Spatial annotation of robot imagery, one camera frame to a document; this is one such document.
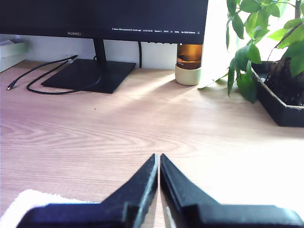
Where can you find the green and white box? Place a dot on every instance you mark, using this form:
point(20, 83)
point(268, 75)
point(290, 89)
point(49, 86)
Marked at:
point(9, 63)

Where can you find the pastel striped tea towel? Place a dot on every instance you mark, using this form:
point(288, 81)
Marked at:
point(31, 197)

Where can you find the black Huawei monitor on stand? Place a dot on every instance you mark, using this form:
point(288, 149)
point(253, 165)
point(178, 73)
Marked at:
point(95, 16)

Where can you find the black plant tray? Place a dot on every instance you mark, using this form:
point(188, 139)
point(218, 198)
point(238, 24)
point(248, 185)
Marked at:
point(273, 104)

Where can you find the amber glass lamp grey base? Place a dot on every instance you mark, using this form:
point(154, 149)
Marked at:
point(188, 71)

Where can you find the green leafy houseplant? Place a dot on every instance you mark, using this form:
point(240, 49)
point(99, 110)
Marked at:
point(244, 57)

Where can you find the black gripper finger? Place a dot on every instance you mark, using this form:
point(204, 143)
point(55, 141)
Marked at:
point(180, 190)
point(140, 190)

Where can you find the long white cardboard box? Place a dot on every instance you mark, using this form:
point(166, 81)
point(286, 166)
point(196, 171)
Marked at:
point(12, 50)

